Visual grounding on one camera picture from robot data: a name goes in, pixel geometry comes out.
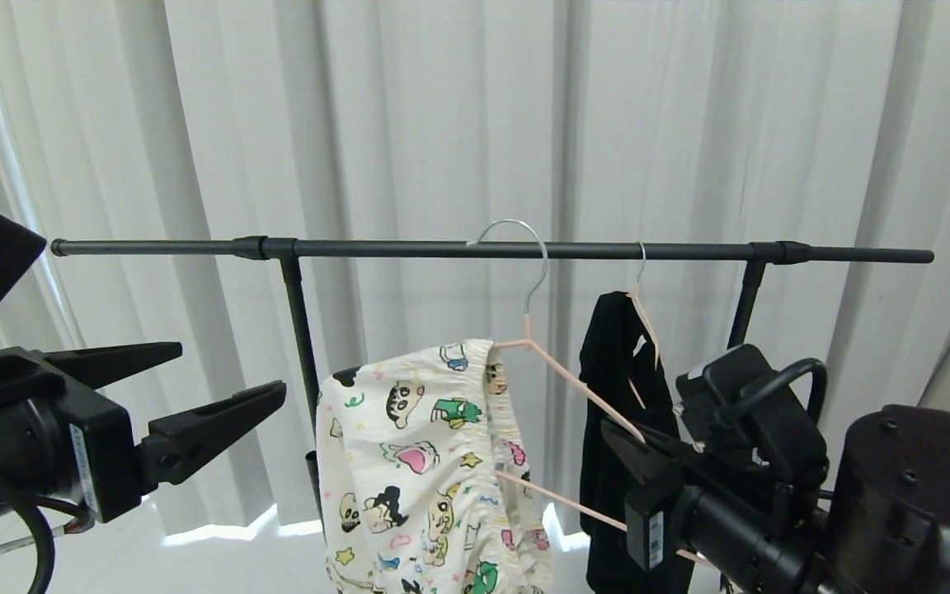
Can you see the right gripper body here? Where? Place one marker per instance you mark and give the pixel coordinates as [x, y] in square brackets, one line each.
[731, 540]

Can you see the cream printed garment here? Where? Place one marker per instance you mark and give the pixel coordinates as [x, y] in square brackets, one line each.
[409, 478]

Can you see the black garment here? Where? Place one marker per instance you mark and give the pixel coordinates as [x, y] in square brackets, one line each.
[607, 396]

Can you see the black clothes rack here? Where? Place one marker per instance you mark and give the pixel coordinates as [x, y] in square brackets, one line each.
[401, 248]

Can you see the pink clothes hanger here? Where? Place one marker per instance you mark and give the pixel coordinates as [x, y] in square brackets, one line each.
[574, 384]
[644, 322]

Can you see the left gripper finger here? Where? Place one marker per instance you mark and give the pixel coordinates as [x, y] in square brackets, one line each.
[112, 363]
[203, 429]

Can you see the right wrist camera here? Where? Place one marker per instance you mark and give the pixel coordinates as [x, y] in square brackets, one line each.
[772, 429]

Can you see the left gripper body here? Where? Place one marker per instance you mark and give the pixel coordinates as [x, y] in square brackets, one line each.
[38, 437]

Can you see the white curtain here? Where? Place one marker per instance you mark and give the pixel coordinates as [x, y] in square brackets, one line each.
[442, 107]

